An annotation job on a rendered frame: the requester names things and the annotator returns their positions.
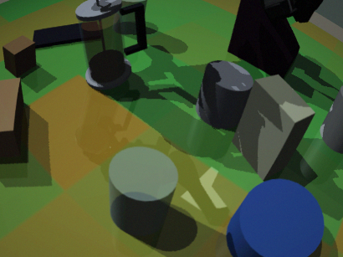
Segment tan rectangular block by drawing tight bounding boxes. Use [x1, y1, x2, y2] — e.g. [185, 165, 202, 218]
[0, 78, 24, 157]

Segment brown cube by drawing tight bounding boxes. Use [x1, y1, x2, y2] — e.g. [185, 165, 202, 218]
[3, 36, 36, 78]

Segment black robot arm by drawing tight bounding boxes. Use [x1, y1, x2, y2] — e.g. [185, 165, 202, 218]
[259, 0, 324, 27]

